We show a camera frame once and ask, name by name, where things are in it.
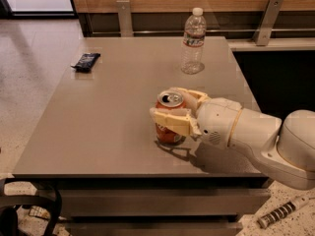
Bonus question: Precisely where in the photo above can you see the clear plastic water bottle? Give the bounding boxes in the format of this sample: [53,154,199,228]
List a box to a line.
[181,8,207,75]

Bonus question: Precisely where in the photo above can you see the right metal bracket post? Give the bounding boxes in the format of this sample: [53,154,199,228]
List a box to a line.
[253,0,284,46]

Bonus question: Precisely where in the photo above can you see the red coke can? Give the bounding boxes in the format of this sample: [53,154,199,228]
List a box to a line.
[155,89,187,147]

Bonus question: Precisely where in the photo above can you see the black chair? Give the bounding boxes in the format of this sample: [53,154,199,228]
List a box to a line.
[0,178,62,236]

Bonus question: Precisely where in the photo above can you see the left metal bracket post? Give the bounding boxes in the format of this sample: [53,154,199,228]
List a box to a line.
[116,0,134,37]

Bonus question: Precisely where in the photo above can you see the upper grey drawer front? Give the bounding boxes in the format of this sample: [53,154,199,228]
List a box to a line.
[59,189,270,216]

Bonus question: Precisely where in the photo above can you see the dark blue rxbar wrapper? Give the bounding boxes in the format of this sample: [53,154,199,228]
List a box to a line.
[73,53,100,73]

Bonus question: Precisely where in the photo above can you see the grey drawer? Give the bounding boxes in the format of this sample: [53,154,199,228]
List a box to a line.
[66,222,242,236]
[59,189,270,216]

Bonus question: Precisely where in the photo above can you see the metal bracket post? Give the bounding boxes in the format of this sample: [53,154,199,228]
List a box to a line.
[253,0,284,46]
[116,0,134,37]

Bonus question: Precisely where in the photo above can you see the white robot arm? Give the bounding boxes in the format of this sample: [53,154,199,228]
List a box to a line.
[150,88,315,190]

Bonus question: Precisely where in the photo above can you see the horizontal metal rail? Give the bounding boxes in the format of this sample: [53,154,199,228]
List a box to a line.
[90,28,315,35]

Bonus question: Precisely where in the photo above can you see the lower grey drawer front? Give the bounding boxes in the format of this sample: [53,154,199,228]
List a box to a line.
[66,222,242,236]

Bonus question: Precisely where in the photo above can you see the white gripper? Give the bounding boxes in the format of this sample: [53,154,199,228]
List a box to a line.
[150,88,242,148]

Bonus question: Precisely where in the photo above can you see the striped cylinder on floor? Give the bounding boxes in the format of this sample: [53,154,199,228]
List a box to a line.
[257,196,310,229]

